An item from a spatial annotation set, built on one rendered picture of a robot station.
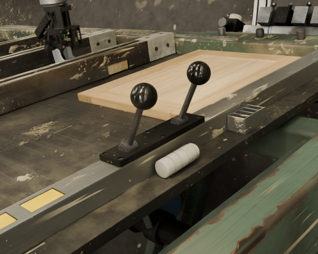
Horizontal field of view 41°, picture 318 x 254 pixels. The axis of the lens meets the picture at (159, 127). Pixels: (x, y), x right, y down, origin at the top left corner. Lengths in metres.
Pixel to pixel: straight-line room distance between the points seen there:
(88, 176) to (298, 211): 0.29
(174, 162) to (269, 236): 0.24
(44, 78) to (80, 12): 2.44
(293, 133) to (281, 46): 0.41
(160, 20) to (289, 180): 2.42
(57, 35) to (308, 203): 0.90
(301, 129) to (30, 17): 3.53
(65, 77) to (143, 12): 1.88
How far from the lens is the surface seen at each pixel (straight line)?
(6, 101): 1.12
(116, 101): 0.99
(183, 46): 1.46
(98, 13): 3.40
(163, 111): 0.88
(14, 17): 4.45
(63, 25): 1.24
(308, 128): 0.90
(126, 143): 0.65
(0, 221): 0.57
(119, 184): 0.63
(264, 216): 0.47
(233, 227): 0.46
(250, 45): 1.30
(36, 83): 1.15
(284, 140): 0.91
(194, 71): 0.66
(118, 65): 1.31
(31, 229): 0.56
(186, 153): 0.68
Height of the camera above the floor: 1.96
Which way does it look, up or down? 48 degrees down
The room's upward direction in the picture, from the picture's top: 75 degrees counter-clockwise
